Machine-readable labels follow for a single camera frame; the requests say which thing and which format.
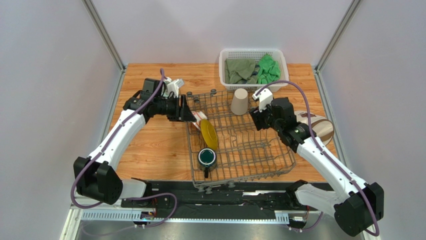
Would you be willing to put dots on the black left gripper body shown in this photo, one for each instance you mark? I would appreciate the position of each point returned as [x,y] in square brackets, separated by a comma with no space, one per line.
[173,111]

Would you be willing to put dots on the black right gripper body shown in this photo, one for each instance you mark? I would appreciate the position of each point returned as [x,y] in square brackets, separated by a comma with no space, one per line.
[257,118]

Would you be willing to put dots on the yellow patterned plate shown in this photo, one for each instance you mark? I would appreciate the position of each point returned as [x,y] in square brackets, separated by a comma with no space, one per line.
[209,134]

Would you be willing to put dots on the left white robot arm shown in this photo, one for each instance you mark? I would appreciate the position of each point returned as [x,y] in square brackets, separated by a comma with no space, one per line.
[95,175]

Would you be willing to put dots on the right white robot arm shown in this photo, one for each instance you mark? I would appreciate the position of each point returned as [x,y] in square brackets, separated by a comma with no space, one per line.
[326,159]

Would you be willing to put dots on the red patterned white bowl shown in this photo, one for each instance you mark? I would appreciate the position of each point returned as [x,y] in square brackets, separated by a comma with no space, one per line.
[199,115]

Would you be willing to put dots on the beige plastic cup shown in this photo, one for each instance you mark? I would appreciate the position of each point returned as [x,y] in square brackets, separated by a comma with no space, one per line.
[239,103]

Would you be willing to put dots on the dark green mug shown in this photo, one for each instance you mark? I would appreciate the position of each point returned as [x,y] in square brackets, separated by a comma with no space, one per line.
[207,161]

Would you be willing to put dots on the bright green cloth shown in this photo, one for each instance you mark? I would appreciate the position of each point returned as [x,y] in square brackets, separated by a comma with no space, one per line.
[269,70]

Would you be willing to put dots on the olive green cloth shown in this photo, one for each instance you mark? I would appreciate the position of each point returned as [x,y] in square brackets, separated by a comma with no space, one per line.
[241,71]

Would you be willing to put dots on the cream brown cap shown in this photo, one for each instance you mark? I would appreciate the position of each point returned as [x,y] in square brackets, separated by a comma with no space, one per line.
[323,127]

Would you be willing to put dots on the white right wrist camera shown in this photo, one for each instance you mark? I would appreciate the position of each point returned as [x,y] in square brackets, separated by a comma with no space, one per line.
[264,97]

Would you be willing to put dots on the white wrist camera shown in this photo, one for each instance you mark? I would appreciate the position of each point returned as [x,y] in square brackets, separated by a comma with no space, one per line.
[264,97]
[172,87]

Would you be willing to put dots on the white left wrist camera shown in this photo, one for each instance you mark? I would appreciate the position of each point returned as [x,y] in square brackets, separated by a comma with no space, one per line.
[172,87]

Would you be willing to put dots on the grey wire dish rack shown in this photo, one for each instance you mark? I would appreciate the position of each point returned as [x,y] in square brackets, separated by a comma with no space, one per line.
[243,152]

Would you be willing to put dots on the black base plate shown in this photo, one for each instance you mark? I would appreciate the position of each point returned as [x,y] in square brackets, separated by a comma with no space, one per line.
[240,201]

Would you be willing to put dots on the aluminium frame post left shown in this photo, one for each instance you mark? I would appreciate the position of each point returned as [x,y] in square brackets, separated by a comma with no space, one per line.
[100,26]

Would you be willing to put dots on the aluminium frame post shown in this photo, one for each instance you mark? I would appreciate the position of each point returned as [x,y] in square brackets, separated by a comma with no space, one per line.
[344,23]
[100,26]

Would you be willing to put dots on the aluminium frame post right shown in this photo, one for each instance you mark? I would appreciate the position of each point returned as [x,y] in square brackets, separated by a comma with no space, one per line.
[344,23]

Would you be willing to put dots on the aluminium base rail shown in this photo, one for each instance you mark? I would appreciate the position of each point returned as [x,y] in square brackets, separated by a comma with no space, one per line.
[86,210]

